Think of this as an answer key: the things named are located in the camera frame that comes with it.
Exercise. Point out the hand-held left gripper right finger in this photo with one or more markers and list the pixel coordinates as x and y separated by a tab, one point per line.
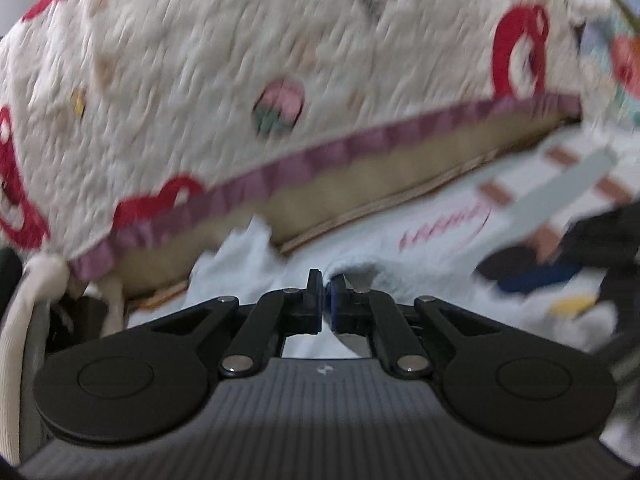
336	310

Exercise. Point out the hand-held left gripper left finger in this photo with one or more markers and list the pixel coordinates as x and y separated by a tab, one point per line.
314	305

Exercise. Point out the light grey shirt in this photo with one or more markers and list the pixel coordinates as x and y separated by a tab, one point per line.
225	280

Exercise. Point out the printed checkered floor mat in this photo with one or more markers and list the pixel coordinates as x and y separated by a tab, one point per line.
440	195

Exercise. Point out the colourful patchwork quilt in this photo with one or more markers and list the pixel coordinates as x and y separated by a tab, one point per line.
620	60

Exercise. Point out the black folded garment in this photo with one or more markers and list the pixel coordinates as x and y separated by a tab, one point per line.
75	325

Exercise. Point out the white quilted bear bedspread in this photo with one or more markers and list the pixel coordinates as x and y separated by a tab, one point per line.
250	60

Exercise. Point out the dark green folded garment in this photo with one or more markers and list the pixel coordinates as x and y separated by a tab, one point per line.
7	280

